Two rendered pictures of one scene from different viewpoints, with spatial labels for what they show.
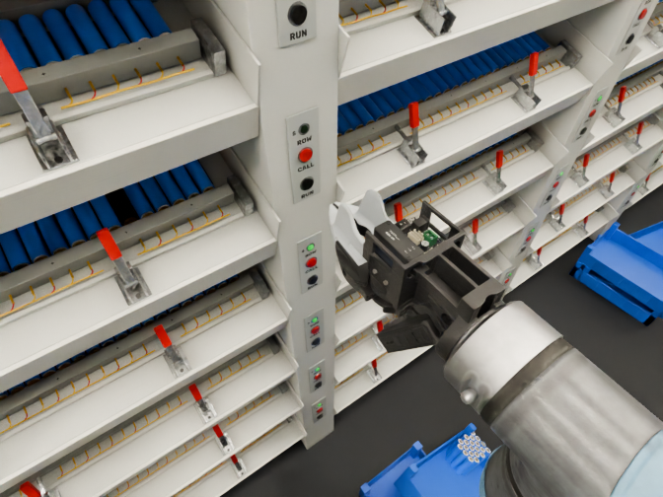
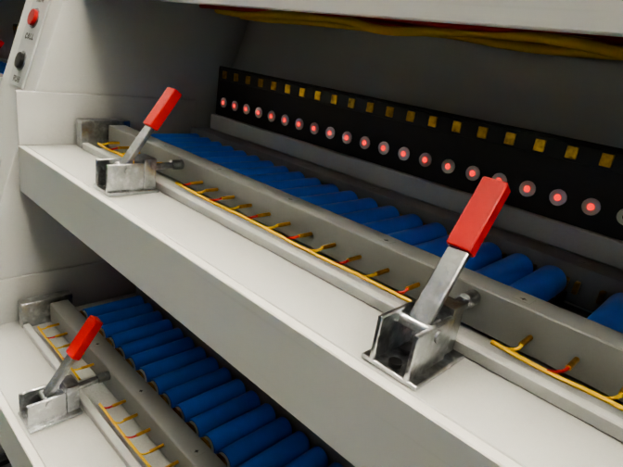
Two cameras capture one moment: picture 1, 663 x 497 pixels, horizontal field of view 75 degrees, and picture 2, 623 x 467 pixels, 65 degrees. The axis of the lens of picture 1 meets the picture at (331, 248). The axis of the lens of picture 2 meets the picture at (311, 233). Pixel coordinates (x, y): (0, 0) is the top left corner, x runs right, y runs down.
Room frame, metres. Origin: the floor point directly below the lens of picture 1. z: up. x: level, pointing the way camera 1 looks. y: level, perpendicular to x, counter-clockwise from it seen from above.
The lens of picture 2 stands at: (0.18, 0.05, 0.97)
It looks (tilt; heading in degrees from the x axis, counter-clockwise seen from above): 6 degrees down; 74
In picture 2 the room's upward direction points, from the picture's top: 21 degrees clockwise
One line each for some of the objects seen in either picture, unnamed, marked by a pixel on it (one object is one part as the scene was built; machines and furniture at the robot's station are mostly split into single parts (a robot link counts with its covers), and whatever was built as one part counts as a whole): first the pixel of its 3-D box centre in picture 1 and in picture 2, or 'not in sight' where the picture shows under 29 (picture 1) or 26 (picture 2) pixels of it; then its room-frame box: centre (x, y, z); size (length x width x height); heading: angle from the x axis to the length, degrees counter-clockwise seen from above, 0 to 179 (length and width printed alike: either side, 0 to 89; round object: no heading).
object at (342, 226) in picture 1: (346, 224); not in sight; (0.31, -0.02, 1.00); 0.09 x 0.03 x 0.06; 35
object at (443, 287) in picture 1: (429, 282); not in sight; (0.24, -0.09, 1.00); 0.12 x 0.08 x 0.09; 35
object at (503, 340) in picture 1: (494, 355); not in sight; (0.17, -0.13, 1.00); 0.10 x 0.05 x 0.09; 125
